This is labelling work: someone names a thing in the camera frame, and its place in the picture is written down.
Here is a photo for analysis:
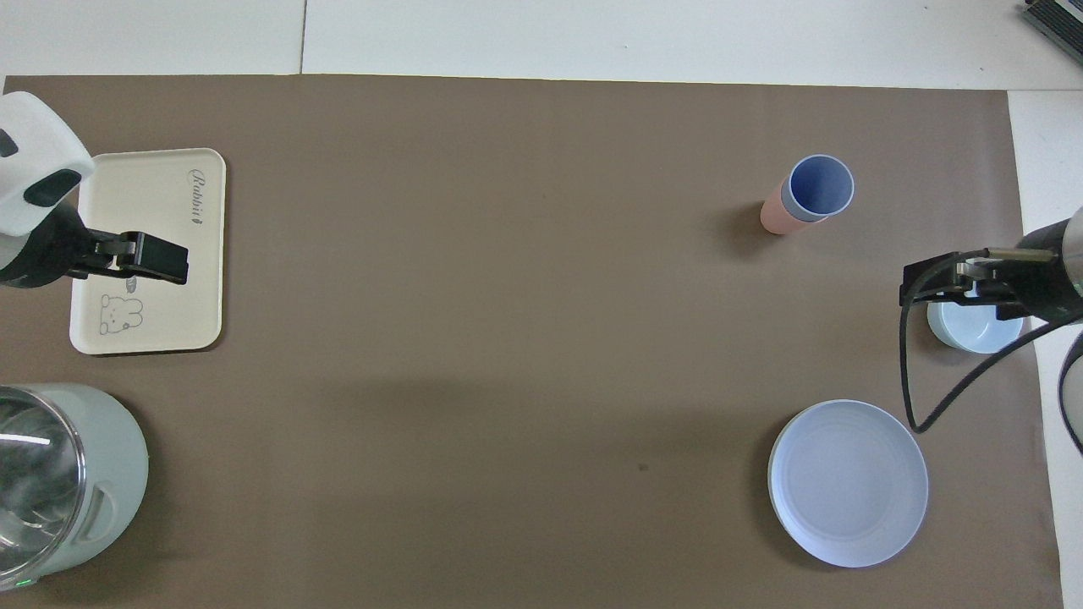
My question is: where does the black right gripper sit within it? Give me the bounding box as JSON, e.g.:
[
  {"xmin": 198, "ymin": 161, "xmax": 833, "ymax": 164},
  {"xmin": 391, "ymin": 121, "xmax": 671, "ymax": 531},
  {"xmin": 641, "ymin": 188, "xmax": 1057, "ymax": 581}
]
[{"xmin": 899, "ymin": 218, "xmax": 1083, "ymax": 324}]

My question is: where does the pink cup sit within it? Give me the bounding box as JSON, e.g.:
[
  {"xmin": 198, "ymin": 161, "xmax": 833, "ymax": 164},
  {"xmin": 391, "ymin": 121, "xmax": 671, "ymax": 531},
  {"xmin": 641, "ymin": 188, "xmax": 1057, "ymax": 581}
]
[{"xmin": 760, "ymin": 190, "xmax": 826, "ymax": 236}]

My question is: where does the light blue plate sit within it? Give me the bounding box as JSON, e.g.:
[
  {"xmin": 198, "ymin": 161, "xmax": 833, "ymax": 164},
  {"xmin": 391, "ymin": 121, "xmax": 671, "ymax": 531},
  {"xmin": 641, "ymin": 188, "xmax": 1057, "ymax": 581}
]
[{"xmin": 767, "ymin": 399, "xmax": 930, "ymax": 569}]

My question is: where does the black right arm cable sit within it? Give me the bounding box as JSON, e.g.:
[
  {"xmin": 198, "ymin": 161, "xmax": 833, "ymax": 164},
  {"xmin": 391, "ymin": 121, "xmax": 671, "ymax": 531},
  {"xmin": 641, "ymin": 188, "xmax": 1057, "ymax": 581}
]
[{"xmin": 899, "ymin": 288, "xmax": 1083, "ymax": 458}]

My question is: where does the pale green electric pot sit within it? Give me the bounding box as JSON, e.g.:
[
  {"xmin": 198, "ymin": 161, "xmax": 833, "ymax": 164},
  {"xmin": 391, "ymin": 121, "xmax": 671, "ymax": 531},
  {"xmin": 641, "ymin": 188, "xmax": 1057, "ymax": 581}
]
[{"xmin": 0, "ymin": 383, "xmax": 151, "ymax": 593}]

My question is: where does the cream rabbit print tray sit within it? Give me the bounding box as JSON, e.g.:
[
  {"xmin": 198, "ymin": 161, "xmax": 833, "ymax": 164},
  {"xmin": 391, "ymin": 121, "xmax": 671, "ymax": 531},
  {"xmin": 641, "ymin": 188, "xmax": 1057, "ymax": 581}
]
[{"xmin": 69, "ymin": 148, "xmax": 228, "ymax": 356}]

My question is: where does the brown table mat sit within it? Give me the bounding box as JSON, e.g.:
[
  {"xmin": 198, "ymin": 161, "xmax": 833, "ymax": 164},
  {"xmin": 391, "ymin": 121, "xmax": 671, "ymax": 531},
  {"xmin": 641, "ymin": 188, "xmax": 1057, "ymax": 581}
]
[{"xmin": 0, "ymin": 74, "xmax": 1065, "ymax": 609}]

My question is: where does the light blue bowl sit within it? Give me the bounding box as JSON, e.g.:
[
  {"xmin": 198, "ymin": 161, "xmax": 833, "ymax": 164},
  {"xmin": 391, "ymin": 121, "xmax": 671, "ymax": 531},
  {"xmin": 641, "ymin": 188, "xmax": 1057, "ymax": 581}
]
[{"xmin": 926, "ymin": 283, "xmax": 1025, "ymax": 354}]

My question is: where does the blue ribbed cup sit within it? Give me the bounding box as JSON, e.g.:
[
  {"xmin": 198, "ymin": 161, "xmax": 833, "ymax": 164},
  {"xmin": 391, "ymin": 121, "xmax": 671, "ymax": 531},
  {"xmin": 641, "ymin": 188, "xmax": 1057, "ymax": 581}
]
[{"xmin": 780, "ymin": 154, "xmax": 855, "ymax": 225}]

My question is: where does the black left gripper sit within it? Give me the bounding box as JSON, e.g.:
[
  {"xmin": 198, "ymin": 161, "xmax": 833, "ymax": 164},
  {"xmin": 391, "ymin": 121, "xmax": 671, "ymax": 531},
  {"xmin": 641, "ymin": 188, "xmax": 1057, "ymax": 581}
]
[{"xmin": 0, "ymin": 200, "xmax": 189, "ymax": 290}]

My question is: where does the dark grey ridged device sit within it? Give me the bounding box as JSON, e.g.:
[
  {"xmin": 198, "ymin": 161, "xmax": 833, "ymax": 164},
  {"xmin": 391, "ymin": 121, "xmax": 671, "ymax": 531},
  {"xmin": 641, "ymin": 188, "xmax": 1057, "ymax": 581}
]
[{"xmin": 1020, "ymin": 0, "xmax": 1083, "ymax": 43}]

